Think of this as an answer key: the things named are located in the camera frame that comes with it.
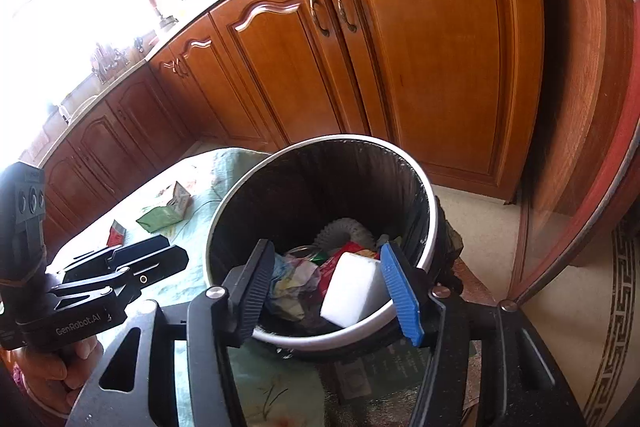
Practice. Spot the small red white packet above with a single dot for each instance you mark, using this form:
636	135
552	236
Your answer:
116	234

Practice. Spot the white foam block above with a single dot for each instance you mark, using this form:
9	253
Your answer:
350	292

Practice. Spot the light blue floral tablecloth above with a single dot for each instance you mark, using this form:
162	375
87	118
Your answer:
200	217

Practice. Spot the small green wrapper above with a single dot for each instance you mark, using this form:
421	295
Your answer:
160	218

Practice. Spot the white foam fruit net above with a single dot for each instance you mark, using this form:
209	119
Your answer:
345	229

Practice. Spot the kitchen window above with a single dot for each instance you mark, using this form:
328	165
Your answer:
50	7

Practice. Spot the person's left hand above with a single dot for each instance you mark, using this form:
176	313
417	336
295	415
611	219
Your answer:
65	367

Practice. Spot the white rimmed round bin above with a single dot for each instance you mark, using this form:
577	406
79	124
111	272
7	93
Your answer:
434	232

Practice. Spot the small cream carton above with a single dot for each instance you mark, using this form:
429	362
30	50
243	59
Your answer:
182	199

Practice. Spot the utensil rack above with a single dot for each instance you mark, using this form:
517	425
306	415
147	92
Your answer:
107	62

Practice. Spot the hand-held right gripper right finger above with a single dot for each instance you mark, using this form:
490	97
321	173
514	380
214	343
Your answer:
402	297

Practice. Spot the black bin liner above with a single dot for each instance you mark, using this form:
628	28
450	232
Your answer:
310	187

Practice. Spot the row of wooden lower cabinets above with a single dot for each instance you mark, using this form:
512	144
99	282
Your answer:
425	57

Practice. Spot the wooden framed glass door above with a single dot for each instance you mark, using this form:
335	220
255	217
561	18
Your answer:
575	107

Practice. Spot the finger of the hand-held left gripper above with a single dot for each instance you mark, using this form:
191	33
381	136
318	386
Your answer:
150	267
135	249

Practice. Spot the white kettle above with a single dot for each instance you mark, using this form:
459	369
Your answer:
167	19

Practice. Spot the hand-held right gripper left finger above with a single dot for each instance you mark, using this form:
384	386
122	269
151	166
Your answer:
257	282

